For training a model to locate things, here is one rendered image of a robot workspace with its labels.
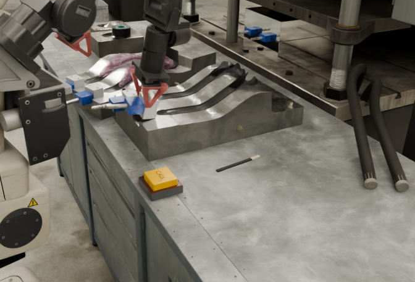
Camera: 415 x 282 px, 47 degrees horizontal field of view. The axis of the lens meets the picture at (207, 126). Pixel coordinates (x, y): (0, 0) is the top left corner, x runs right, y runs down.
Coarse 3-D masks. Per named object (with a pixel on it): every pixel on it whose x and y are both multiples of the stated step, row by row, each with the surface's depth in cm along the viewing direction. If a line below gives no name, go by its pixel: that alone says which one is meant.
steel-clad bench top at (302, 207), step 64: (64, 64) 187; (320, 128) 141; (192, 192) 110; (256, 192) 111; (320, 192) 111; (384, 192) 112; (192, 256) 91; (256, 256) 91; (320, 256) 92; (384, 256) 92
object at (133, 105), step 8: (152, 96) 123; (112, 104) 118; (120, 104) 119; (128, 104) 119; (136, 104) 120; (144, 104) 121; (128, 112) 120; (136, 112) 121; (144, 112) 121; (152, 112) 123
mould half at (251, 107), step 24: (192, 96) 139; (240, 96) 131; (264, 96) 132; (120, 120) 137; (168, 120) 123; (192, 120) 125; (216, 120) 127; (240, 120) 131; (264, 120) 135; (288, 120) 140; (144, 144) 122; (168, 144) 123; (192, 144) 126; (216, 144) 130
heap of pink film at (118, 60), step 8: (120, 56) 161; (128, 56) 161; (136, 56) 164; (112, 64) 160; (120, 64) 159; (168, 64) 163; (104, 72) 159; (128, 72) 153; (120, 80) 154; (128, 80) 152
